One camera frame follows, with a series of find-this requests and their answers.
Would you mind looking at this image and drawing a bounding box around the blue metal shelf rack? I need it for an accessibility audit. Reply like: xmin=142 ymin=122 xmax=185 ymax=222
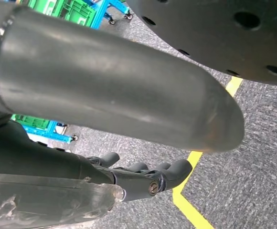
xmin=3 ymin=0 xmax=133 ymax=145

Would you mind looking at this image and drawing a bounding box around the clear plastic cover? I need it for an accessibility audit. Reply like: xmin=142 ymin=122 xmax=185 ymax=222
xmin=0 ymin=173 xmax=126 ymax=229

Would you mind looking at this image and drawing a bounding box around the dark perforated robot body panel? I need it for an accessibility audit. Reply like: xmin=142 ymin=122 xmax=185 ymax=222
xmin=126 ymin=0 xmax=277 ymax=86

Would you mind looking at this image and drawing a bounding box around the green plastic crate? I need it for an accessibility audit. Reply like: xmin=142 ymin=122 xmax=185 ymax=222
xmin=11 ymin=114 xmax=51 ymax=130
xmin=27 ymin=0 xmax=97 ymax=28

